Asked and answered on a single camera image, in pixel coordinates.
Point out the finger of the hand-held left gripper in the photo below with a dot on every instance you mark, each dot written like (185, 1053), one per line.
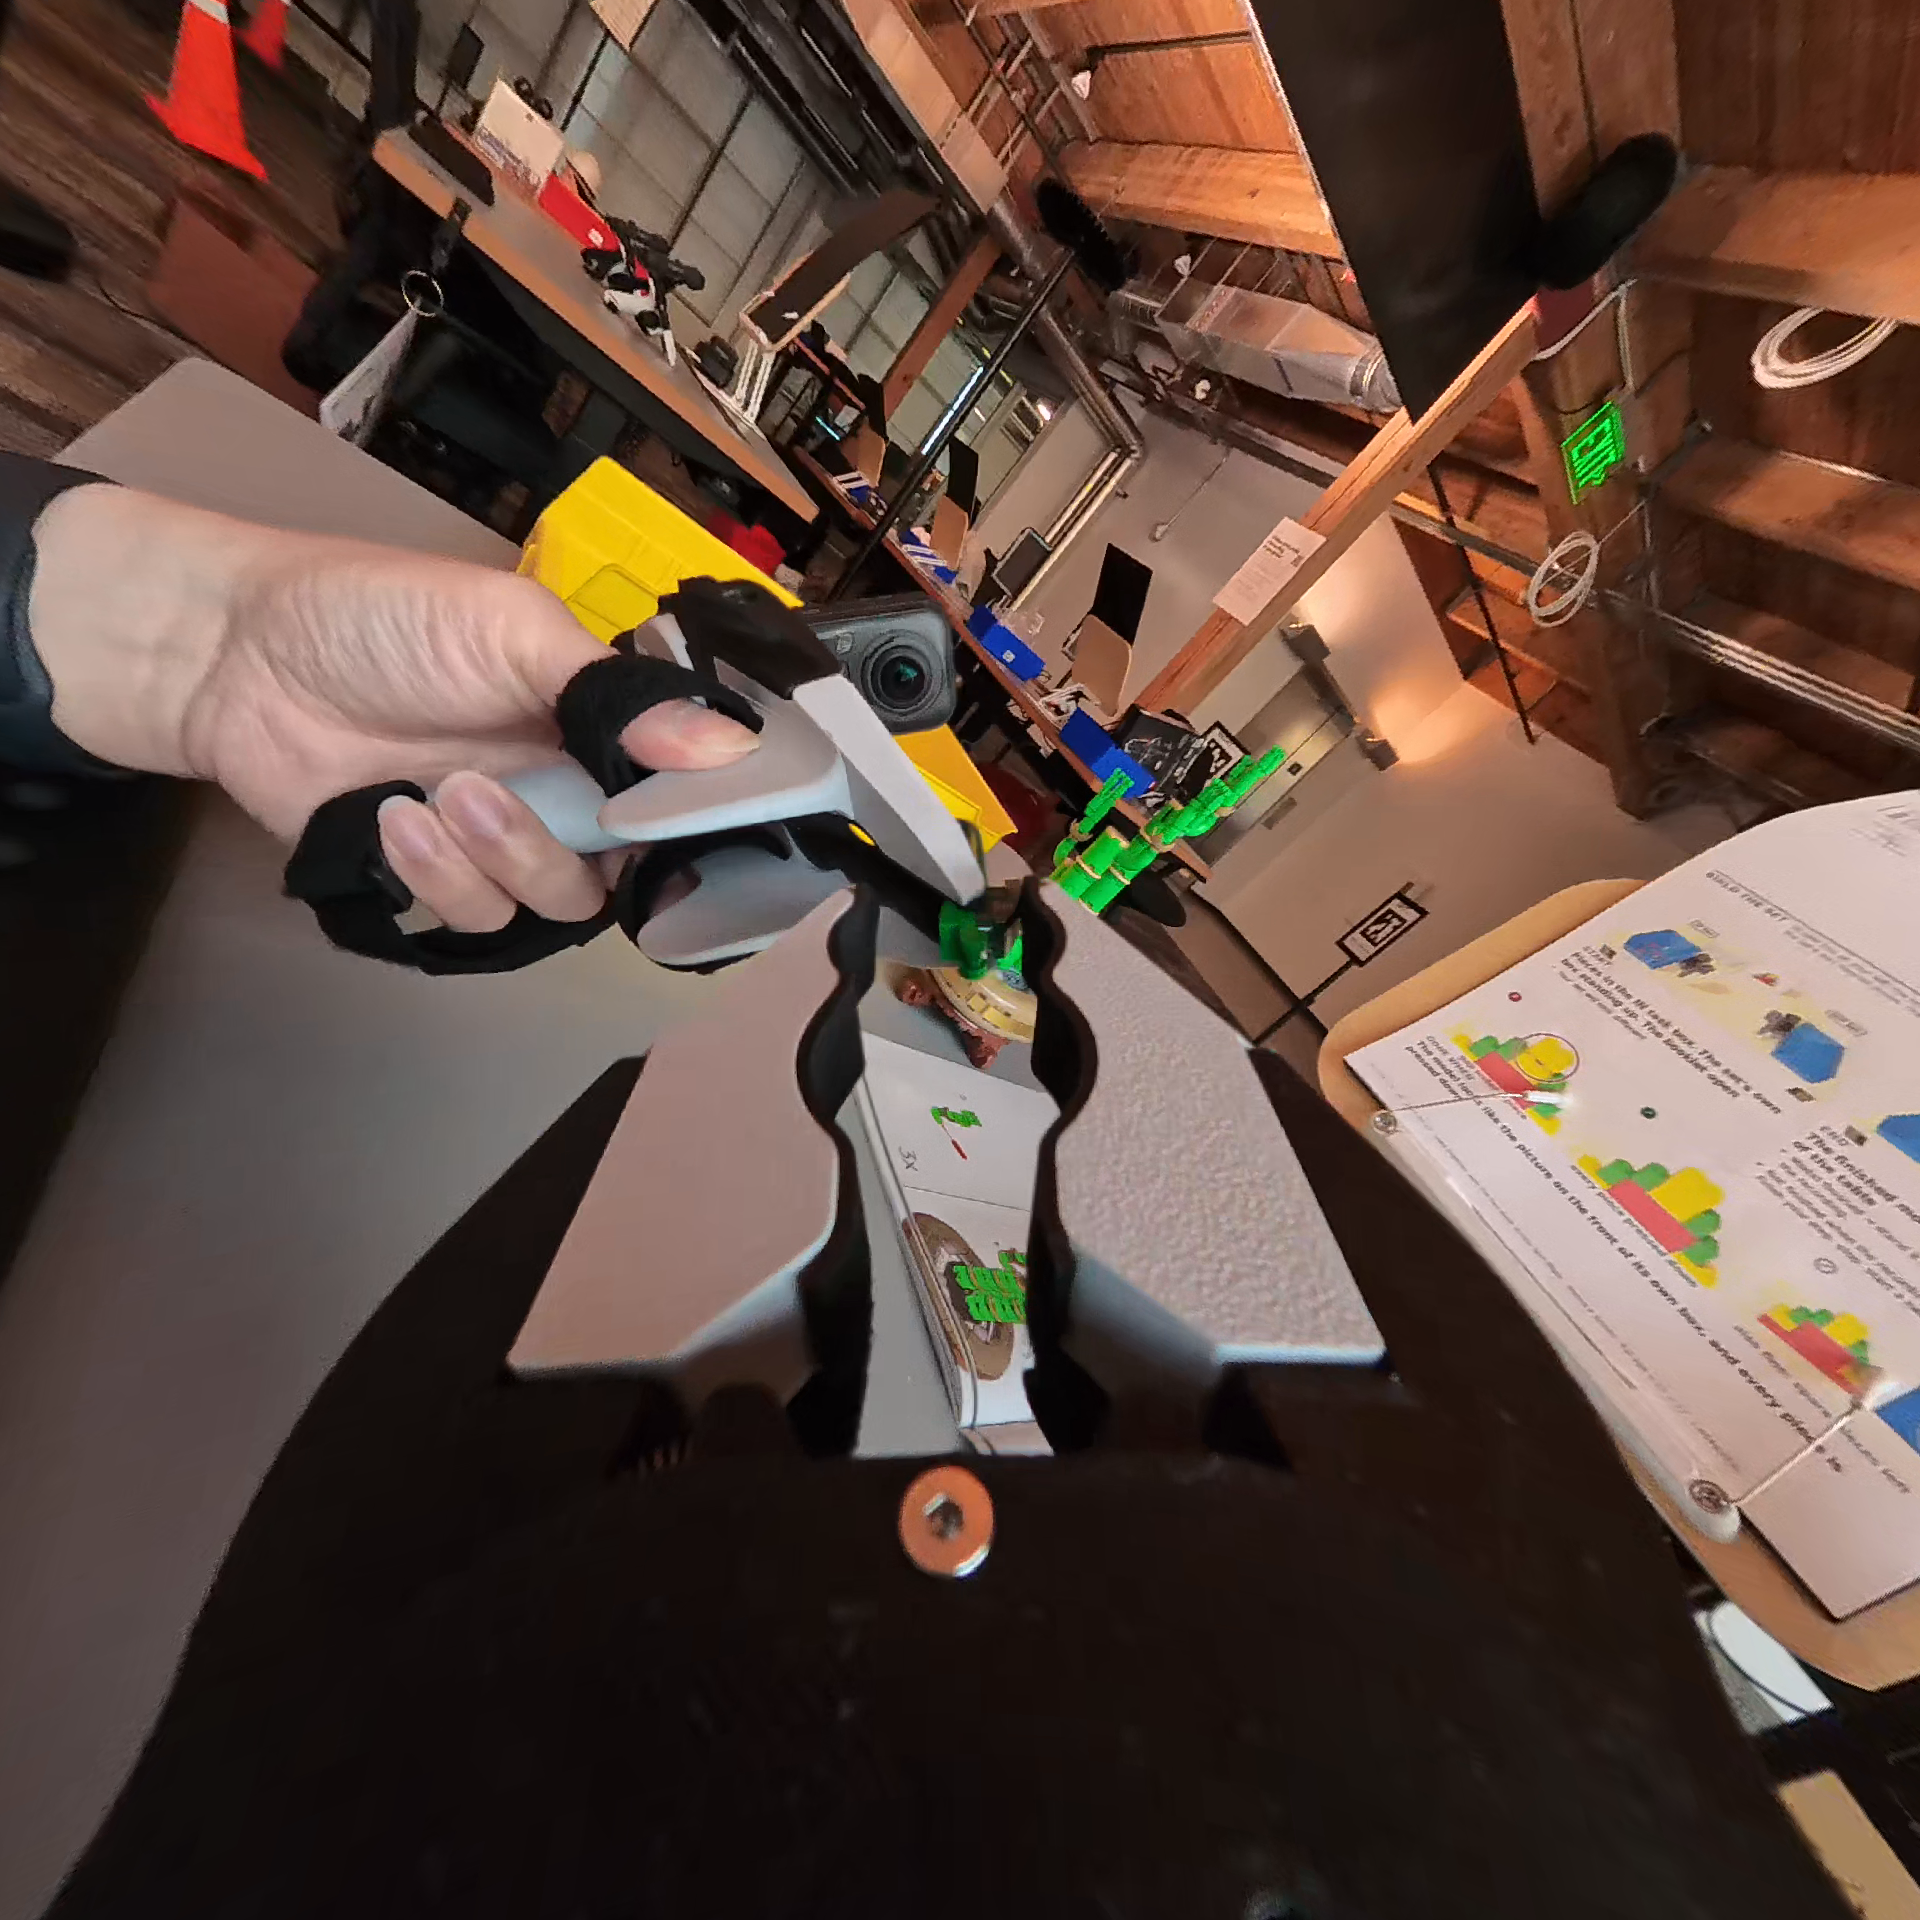
(885, 796)
(735, 909)

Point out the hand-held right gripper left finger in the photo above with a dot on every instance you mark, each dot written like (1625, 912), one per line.
(676, 1200)

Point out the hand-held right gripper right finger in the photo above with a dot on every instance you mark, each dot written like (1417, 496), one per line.
(1201, 1200)

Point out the bright green lego stem piece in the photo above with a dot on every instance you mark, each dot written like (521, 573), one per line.
(968, 937)

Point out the person's left forearm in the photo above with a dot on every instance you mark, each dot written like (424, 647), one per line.
(30, 630)

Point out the green lego bamboo model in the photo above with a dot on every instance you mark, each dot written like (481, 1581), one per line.
(1118, 855)

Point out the lego instruction booklet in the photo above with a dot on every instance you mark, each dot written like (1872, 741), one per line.
(944, 1172)

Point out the person's left hand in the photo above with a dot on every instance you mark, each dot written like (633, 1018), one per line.
(300, 676)

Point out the yellow storage bin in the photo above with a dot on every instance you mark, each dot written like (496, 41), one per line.
(600, 541)

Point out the blue storage bin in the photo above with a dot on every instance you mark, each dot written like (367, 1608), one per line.
(990, 622)
(1102, 744)

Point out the black monitor screen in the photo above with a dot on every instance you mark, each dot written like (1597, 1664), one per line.
(1118, 599)

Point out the black framed marker sign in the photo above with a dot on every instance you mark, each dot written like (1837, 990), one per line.
(1382, 932)

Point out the long wooden work table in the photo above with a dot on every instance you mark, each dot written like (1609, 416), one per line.
(600, 329)

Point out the black white toy robot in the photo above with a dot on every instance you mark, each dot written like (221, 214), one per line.
(645, 284)

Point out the white paper notice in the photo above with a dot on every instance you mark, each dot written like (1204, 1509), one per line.
(1268, 569)

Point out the white illustrated task sheet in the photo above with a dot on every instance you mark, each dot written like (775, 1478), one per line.
(1651, 1200)

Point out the black fuzzy microphone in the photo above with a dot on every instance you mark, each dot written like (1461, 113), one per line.
(1079, 224)
(1606, 212)

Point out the orange traffic cone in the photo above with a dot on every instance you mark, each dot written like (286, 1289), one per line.
(211, 89)
(270, 31)

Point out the green exit sign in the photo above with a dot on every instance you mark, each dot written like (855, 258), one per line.
(1595, 452)

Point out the black hanging panel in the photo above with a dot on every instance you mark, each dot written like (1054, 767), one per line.
(1396, 182)

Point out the silver ventilation duct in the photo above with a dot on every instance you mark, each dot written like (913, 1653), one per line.
(1277, 340)

